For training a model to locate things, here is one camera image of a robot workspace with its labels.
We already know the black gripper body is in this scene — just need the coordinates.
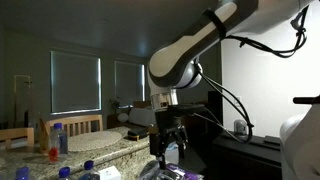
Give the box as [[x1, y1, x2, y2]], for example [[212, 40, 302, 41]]
[[148, 114, 188, 158]]

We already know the black zip case yellow zipper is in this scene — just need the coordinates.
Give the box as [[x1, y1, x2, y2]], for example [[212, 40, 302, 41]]
[[127, 128, 150, 142]]

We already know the white trash bin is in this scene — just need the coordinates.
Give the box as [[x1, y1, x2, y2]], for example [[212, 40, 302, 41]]
[[165, 143, 180, 164]]

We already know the grey square pillow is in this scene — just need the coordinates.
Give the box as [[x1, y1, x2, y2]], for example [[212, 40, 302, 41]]
[[128, 107, 158, 128]]

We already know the purple plastic wrapped package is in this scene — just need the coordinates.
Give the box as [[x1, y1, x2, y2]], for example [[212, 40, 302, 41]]
[[166, 163, 204, 180]]

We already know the round white cushion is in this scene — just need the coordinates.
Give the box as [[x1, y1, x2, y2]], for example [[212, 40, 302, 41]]
[[117, 112, 130, 123]]

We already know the wooden daybed sofa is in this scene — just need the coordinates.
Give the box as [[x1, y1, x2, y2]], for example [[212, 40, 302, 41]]
[[106, 99, 158, 132]]

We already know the small white box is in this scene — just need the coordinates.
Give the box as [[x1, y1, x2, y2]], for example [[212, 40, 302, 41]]
[[98, 165, 122, 180]]

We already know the potted plant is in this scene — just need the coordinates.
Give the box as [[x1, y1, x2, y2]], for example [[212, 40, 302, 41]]
[[109, 97, 123, 109]]

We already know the narrow window grey blind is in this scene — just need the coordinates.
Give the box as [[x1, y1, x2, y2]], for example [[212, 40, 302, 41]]
[[114, 60, 146, 108]]

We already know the round woven placemat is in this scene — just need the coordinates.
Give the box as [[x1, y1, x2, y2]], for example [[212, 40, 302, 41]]
[[67, 130, 123, 153]]

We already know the black low dresser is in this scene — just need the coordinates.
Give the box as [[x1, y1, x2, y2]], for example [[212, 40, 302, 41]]
[[211, 131, 283, 180]]

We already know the small blue cap bottle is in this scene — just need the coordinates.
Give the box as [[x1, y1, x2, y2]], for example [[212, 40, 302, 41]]
[[58, 166, 73, 180], [14, 166, 31, 180], [78, 160, 101, 180]]

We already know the wooden slat back chair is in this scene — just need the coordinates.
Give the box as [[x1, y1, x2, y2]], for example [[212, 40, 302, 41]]
[[44, 114, 104, 138], [0, 127, 35, 151]]

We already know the wide window grey blind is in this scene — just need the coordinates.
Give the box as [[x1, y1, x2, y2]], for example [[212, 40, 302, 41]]
[[50, 50, 102, 115]]

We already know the tall clear water bottle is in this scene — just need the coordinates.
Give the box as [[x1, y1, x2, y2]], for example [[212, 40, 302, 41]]
[[48, 122, 69, 163]]

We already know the brown paper bag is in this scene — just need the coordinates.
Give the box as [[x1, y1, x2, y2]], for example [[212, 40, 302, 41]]
[[38, 114, 50, 154]]

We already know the white wall light switch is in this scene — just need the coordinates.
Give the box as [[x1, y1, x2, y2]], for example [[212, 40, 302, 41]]
[[233, 95, 242, 108]]

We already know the black mount rod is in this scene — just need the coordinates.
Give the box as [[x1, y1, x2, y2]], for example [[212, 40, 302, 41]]
[[293, 95, 320, 105]]

